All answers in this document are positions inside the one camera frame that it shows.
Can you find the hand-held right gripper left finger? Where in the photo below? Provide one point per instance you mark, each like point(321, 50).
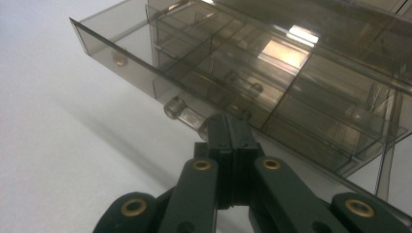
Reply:
point(222, 155)

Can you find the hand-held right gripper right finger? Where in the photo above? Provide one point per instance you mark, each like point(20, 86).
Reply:
point(243, 155)

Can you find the smoky clear plastic drawer cabinet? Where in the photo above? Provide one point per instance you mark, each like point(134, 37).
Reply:
point(385, 168)

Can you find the white table board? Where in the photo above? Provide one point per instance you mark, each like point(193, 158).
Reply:
point(48, 129)

